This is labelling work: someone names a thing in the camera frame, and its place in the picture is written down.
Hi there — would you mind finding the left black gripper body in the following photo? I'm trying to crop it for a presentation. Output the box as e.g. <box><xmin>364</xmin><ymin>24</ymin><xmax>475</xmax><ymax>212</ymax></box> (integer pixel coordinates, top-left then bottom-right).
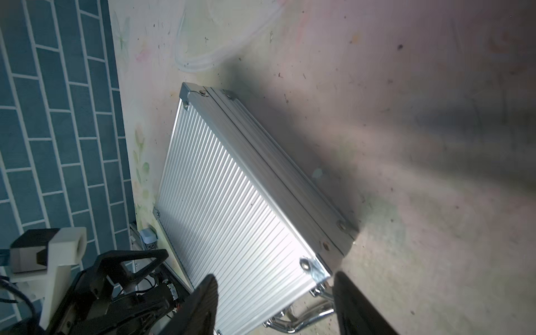
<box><xmin>41</xmin><ymin>267</ymin><xmax>184</xmax><ymax>334</ymax></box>

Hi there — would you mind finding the silver aluminium poker case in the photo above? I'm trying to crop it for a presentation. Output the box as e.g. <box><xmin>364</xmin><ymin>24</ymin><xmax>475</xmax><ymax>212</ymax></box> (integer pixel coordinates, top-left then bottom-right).
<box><xmin>153</xmin><ymin>82</ymin><xmax>358</xmax><ymax>334</ymax></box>

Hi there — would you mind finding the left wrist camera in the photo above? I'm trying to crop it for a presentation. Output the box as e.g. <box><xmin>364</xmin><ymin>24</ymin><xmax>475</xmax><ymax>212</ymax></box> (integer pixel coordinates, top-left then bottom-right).
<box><xmin>8</xmin><ymin>228</ymin><xmax>87</xmax><ymax>329</ymax></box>

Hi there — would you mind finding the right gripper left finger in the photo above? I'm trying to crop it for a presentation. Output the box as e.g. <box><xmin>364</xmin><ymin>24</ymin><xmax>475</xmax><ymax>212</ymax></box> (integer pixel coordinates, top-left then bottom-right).
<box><xmin>160</xmin><ymin>274</ymin><xmax>219</xmax><ymax>334</ymax></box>

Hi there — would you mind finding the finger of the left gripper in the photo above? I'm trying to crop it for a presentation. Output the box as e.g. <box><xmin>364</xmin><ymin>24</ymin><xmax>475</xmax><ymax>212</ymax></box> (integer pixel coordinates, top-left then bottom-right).
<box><xmin>85</xmin><ymin>249</ymin><xmax>169</xmax><ymax>293</ymax></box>

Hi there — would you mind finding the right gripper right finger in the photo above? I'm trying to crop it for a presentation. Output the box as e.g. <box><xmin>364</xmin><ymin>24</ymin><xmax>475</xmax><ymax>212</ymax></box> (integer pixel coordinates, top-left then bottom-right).
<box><xmin>332</xmin><ymin>272</ymin><xmax>398</xmax><ymax>334</ymax></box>

